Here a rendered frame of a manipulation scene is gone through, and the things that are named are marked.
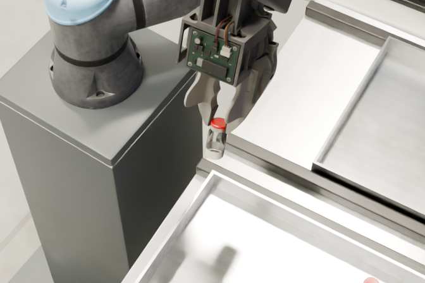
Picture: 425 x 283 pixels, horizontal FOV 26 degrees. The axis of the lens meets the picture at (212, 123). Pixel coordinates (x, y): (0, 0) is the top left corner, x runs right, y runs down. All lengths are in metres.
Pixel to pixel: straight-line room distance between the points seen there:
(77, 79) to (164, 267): 0.37
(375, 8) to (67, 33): 0.54
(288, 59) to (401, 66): 0.17
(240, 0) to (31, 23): 1.81
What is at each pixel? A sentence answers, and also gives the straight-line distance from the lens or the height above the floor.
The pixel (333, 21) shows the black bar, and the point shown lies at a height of 0.89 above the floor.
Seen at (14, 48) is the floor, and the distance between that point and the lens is 2.62.
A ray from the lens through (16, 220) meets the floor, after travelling 2.31.
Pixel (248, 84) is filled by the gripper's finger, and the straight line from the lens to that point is 0.98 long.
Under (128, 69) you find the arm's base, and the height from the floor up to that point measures 0.84.
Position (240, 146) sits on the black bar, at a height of 0.90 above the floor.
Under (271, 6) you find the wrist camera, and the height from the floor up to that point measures 1.24.
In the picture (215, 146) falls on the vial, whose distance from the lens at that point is 1.04.
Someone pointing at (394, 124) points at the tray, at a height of 0.88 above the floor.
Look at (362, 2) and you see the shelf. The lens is 1.61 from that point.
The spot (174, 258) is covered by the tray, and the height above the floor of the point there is 0.88.
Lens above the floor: 1.98
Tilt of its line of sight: 55 degrees down
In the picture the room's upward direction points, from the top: straight up
